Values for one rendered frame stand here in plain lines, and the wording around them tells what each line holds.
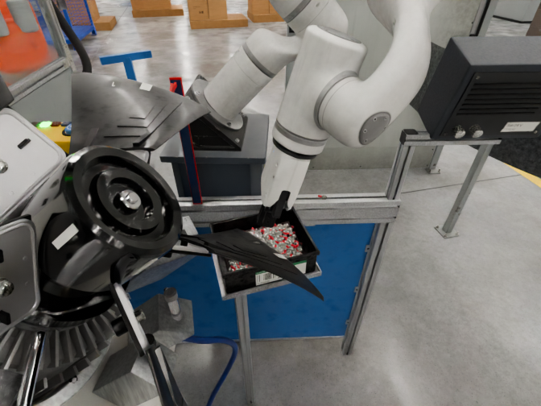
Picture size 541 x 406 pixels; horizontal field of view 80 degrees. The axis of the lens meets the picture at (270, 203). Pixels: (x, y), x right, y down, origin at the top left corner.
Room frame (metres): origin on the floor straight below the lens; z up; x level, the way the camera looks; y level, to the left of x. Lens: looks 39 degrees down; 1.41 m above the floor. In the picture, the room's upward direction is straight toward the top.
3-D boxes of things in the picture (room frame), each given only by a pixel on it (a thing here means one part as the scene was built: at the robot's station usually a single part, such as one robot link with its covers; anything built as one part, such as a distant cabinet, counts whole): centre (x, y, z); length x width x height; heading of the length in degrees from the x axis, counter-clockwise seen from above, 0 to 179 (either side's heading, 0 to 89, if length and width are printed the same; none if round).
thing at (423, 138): (0.71, -0.44, 1.04); 0.24 x 0.03 x 0.03; 92
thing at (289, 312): (0.69, 0.10, 0.45); 0.82 x 0.02 x 0.66; 92
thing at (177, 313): (0.30, 0.15, 0.96); 0.02 x 0.02 x 0.06
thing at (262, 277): (0.53, 0.02, 0.85); 0.22 x 0.17 x 0.07; 108
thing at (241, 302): (0.51, 0.08, 0.40); 0.03 x 0.03 x 0.80; 17
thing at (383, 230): (0.71, -0.33, 0.39); 0.04 x 0.04 x 0.78; 2
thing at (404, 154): (0.71, -0.33, 0.96); 0.03 x 0.03 x 0.20; 2
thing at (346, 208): (0.69, 0.10, 0.82); 0.90 x 0.04 x 0.08; 92
